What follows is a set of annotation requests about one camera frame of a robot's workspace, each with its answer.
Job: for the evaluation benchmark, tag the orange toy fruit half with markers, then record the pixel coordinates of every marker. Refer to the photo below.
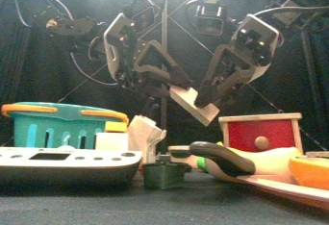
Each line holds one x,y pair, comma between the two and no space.
310,172

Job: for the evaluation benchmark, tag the black mounted camera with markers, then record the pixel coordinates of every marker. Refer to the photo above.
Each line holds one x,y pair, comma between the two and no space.
210,19

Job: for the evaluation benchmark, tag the white toy rice block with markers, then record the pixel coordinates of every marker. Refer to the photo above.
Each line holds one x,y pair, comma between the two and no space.
188,102

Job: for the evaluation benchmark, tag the black and cream toy utensil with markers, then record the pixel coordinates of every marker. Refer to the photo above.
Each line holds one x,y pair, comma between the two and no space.
239,161

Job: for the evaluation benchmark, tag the yellow toy block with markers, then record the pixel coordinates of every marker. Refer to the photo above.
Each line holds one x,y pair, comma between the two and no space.
115,126

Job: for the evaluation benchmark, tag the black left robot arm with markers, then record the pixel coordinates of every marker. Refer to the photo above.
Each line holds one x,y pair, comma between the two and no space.
76,27

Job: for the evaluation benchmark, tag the white kitchen scale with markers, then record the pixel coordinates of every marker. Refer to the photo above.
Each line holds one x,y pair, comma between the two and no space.
64,168

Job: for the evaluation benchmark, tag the green toy piece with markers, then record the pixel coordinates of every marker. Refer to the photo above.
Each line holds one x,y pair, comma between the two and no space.
202,164

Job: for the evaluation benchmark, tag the small dark green toy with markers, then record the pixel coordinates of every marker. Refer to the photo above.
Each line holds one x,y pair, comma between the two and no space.
164,176

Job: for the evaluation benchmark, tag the black vertical frame rod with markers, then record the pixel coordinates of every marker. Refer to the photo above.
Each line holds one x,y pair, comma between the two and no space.
163,43

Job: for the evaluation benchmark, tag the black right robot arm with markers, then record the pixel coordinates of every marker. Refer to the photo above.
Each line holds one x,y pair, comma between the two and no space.
297,12

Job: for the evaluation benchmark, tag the red wooden drawer box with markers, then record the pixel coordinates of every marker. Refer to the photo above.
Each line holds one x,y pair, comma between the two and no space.
274,132

